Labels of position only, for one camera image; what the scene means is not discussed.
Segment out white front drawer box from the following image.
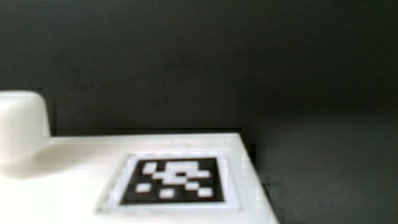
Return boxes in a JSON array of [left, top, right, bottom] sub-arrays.
[[0, 91, 279, 224]]

